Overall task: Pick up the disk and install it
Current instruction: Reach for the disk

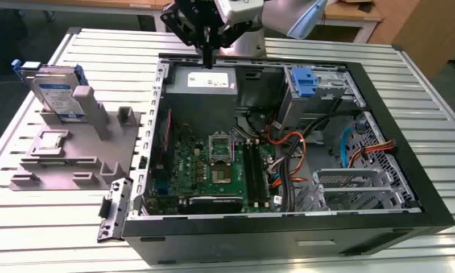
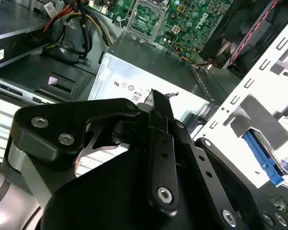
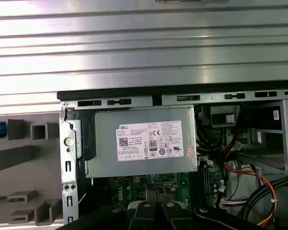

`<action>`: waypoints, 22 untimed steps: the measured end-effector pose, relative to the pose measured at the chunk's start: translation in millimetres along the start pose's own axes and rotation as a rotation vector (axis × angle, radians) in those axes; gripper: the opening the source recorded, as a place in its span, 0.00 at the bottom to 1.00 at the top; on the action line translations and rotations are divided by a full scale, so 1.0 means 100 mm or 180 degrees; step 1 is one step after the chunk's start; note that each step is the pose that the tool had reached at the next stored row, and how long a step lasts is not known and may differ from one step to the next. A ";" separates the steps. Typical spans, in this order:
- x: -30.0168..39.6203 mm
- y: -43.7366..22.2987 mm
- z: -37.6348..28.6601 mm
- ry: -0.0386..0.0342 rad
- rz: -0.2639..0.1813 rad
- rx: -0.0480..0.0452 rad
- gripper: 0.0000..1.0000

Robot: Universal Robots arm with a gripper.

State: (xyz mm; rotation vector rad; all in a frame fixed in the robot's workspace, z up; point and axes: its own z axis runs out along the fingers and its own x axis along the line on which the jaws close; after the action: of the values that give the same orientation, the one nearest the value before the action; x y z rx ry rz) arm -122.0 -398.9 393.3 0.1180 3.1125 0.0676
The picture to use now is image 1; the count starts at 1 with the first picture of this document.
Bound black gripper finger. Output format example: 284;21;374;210
159;4;211;69
208;23;252;70

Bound hard disk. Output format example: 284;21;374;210
10;59;90;123

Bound red orange power wire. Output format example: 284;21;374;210
347;139;398;169

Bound metal disk bay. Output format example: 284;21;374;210
299;167;407;213

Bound white power supply label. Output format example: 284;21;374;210
187;71;229;88

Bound blue plastic drive latch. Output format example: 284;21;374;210
292;67;319;98

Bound grey power supply unit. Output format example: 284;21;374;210
163;65;239;137

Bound metal optical drive cage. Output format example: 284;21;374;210
279;64;367;133

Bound metal socket cover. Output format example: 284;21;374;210
208;133;236;164

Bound black RAM slot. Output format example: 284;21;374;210
253;138;271;208
243;138;259;208

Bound green motherboard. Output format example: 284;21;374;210
147;133;285;214

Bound CPU socket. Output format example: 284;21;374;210
211;163;237;186

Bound grey parts rack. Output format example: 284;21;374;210
6;86;143;192

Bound wooden cabinet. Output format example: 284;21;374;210
367;0;455;80

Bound silver CPU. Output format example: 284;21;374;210
37;133;64;150

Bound blue board connector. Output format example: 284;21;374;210
155;181;172;197

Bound green RAM stick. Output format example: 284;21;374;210
36;159;78;167

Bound black graphics card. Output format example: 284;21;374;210
177;195;245;216

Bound black PC case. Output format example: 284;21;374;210
120;52;455;265

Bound wooden desk white frame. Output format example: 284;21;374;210
21;0;386;44

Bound thin red wire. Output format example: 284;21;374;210
156;108;173;170

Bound locking lever wire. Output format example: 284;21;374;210
229;132;237;165

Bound orange red looped wires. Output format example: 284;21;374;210
265;131;308;175

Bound blue data wire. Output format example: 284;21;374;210
340;119;368;171

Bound orange wire bundle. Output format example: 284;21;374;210
271;175;308;190

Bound black cable bundle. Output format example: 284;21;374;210
279;109;364;213

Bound grey metal card bracket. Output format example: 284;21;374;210
96;176;135;243

